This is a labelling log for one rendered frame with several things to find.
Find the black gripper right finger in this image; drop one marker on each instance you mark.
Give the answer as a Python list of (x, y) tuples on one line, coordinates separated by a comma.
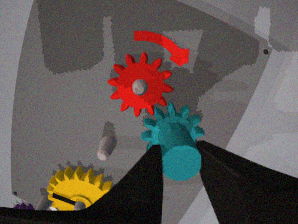
[(243, 192)]

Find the yellow gear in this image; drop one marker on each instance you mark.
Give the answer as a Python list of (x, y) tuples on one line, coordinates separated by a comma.
[(67, 188)]

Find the red curved arrow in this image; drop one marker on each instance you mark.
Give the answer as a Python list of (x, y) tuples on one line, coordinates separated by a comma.
[(179, 55)]

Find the teal gear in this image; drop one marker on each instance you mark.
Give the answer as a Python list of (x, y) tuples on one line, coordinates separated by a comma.
[(177, 136)]

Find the purple gear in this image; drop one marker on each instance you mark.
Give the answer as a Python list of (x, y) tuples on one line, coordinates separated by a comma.
[(23, 206)]

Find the red gear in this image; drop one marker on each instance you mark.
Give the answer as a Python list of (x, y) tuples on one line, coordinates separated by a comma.
[(144, 71)]

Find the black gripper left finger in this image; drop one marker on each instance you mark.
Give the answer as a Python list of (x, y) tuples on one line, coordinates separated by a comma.
[(136, 199)]

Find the grey board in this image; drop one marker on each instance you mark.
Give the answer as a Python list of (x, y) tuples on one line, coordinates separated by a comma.
[(62, 113)]

